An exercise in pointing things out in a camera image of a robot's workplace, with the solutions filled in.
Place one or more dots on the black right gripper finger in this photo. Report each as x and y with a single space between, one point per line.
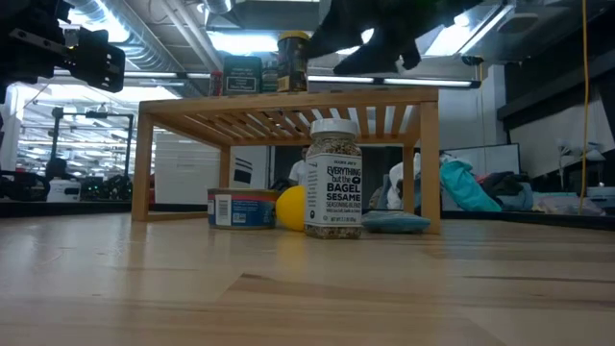
372 60
338 31

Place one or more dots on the yellow-lidded onion spice jar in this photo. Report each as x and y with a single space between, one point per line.
293 62

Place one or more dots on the dark green pepper tin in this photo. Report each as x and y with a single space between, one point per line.
241 77

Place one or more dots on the wooden slatted shelf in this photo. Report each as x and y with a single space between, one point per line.
240 103

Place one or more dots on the white-lidded bagel seasoning jar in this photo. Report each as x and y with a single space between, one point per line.
333 187

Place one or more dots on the person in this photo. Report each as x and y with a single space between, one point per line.
299 170

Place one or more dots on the white storage box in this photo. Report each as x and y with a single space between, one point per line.
192 168

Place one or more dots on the grey partition panel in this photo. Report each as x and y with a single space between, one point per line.
495 158

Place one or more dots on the pile of clothes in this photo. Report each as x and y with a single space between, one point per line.
463 190

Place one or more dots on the blue snack packet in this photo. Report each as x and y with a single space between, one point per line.
394 222

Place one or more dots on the yellow lemon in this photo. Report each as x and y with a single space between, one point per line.
290 209

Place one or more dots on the tuna can with pull tab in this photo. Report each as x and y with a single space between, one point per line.
242 209

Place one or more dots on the silver ventilation duct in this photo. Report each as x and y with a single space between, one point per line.
144 48

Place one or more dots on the long hanging light rail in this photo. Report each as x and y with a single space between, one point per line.
423 82

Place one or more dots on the black background robot frame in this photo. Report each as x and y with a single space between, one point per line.
129 144

